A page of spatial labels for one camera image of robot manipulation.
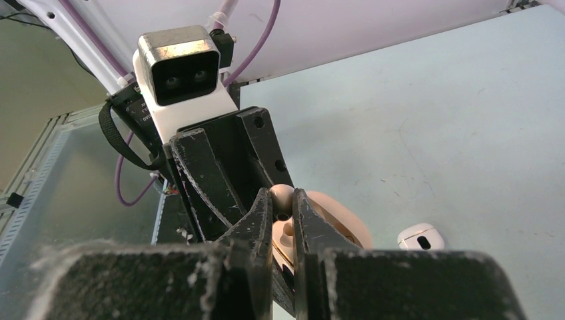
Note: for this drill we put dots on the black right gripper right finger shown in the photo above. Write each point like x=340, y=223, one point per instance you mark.
x=357, y=283

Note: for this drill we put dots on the beige earbud charging case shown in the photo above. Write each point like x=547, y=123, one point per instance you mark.
x=326, y=222

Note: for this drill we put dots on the white slotted cable duct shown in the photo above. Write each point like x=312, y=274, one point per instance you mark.
x=32, y=192

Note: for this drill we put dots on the aluminium frame rail front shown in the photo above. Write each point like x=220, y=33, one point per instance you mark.
x=24, y=136

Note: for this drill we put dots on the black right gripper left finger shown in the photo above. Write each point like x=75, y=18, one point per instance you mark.
x=230, y=278

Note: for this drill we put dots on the white earbud charging case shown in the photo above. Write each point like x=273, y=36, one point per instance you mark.
x=420, y=237

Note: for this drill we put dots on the beige earbud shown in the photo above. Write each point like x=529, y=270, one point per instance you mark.
x=282, y=196

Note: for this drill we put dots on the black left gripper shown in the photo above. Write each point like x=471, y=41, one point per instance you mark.
x=218, y=166

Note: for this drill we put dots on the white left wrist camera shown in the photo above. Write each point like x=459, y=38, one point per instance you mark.
x=177, y=71

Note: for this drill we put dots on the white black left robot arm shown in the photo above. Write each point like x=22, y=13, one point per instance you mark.
x=68, y=23

